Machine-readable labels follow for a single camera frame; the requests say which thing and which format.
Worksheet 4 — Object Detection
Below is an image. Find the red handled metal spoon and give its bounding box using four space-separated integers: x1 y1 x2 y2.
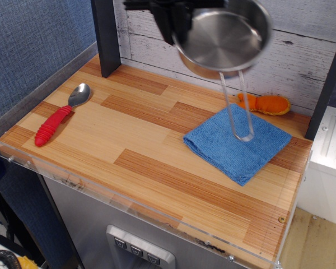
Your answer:
34 83 91 147

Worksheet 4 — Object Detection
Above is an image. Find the stainless steel pot with handle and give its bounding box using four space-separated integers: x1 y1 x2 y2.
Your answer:
171 0 274 142

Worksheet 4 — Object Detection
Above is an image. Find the blue folded cloth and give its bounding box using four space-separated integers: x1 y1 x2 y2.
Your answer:
183 108 292 186

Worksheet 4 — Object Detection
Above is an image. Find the silver control panel with buttons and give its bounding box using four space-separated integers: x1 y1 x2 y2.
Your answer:
106 225 176 268

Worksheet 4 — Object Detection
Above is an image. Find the dark grey right post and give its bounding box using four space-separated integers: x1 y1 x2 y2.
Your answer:
305 0 336 140

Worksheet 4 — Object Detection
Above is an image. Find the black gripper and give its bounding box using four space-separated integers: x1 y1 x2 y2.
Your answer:
123 0 227 45

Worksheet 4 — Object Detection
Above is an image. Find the clear acrylic edge guard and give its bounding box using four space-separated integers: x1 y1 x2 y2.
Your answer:
0 136 286 269

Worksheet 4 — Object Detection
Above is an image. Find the orange plush fish toy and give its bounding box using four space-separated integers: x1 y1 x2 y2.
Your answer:
237 93 291 116

